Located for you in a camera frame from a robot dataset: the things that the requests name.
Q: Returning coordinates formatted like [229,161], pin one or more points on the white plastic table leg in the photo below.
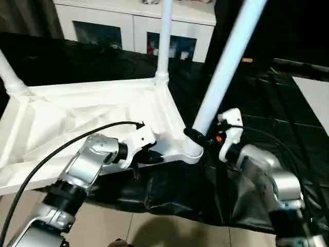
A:
[226,62]
[10,77]
[164,36]

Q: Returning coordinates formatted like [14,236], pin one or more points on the white plastic table top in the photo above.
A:
[77,108]

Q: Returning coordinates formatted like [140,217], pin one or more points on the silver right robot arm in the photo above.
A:
[262,170]

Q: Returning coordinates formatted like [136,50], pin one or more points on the black mat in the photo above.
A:
[175,195]

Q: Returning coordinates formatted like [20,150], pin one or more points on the small yellow label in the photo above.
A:
[248,60]

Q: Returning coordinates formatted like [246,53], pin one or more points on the white sideboard with glass doors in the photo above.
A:
[134,31]

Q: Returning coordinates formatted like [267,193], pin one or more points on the black cabinet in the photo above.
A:
[288,25]

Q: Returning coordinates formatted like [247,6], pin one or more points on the grey curtain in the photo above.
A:
[25,15]

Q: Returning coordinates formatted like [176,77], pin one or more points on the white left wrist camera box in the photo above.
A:
[139,139]

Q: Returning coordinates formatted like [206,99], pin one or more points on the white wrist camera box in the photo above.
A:
[231,121]
[139,139]

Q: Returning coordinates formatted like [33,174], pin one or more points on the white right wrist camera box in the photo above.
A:
[231,121]

